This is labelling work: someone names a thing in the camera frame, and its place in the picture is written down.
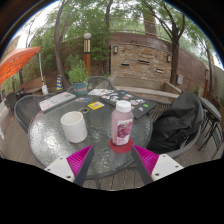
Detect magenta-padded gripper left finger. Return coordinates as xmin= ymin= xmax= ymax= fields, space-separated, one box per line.
xmin=43 ymin=144 xmax=95 ymax=187

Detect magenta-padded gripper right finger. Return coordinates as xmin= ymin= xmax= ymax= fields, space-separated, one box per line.
xmin=130 ymin=144 xmax=184 ymax=186

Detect pink drink bottle white cap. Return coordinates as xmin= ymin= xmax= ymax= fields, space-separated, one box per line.
xmin=110 ymin=99 xmax=135 ymax=147

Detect white ceramic mug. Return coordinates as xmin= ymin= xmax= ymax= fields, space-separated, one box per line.
xmin=60 ymin=110 xmax=89 ymax=144

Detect grey mesh patio chair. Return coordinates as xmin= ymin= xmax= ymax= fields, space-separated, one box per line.
xmin=13 ymin=93 xmax=56 ymax=134
xmin=66 ymin=75 xmax=117 ymax=96
xmin=146 ymin=99 xmax=205 ymax=160

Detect black jacket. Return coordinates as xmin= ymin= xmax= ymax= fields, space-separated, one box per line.
xmin=146 ymin=91 xmax=204 ymax=155

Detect black laptop with stickers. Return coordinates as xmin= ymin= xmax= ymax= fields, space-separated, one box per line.
xmin=99 ymin=89 xmax=159 ymax=120

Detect yellow square card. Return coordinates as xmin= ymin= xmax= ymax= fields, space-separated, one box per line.
xmin=87 ymin=100 xmax=105 ymax=111

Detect small blue sticker card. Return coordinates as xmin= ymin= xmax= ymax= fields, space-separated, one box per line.
xmin=74 ymin=96 xmax=91 ymax=103

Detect silver laptop with stickers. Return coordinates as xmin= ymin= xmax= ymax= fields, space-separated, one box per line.
xmin=38 ymin=91 xmax=77 ymax=113

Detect dark metal patio chair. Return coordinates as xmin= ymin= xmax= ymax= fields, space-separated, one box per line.
xmin=203 ymin=116 xmax=224 ymax=158

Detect blue yellow striped bollard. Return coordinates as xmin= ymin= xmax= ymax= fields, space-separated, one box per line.
xmin=55 ymin=74 xmax=65 ymax=92

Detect dark metal patio table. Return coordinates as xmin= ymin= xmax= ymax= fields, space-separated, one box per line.
xmin=199 ymin=96 xmax=223 ymax=134

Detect green plant in teal pot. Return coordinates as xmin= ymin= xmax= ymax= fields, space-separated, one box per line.
xmin=67 ymin=59 xmax=90 ymax=98

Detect wooden bench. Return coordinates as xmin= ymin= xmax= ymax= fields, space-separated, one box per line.
xmin=18 ymin=78 xmax=46 ymax=94

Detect orange canopy tent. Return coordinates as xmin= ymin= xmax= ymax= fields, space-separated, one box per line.
xmin=0 ymin=46 xmax=46 ymax=96

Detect wooden lamp post globe light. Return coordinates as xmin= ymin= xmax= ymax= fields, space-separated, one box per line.
xmin=83 ymin=32 xmax=93 ymax=77
xmin=203 ymin=68 xmax=210 ymax=99

